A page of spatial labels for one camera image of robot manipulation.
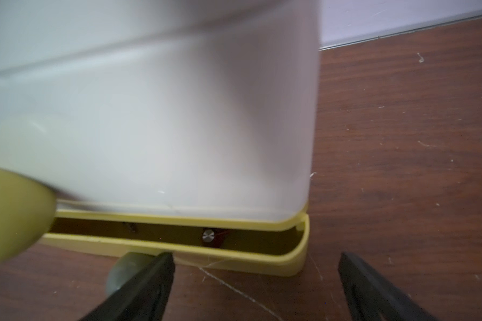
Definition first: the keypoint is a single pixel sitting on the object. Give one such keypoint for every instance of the red earphones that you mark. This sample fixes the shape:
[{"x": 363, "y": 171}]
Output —
[{"x": 214, "y": 237}]

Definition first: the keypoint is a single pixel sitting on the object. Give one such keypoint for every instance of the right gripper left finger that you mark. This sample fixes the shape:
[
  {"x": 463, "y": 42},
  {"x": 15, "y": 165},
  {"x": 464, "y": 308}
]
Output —
[{"x": 138, "y": 287}]

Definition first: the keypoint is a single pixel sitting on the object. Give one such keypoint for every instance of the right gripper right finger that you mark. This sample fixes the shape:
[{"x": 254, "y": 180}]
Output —
[{"x": 370, "y": 296}]

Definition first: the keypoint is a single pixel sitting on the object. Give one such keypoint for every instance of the cream drawer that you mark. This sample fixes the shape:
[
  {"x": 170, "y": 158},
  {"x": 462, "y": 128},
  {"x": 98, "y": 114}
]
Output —
[{"x": 182, "y": 112}]

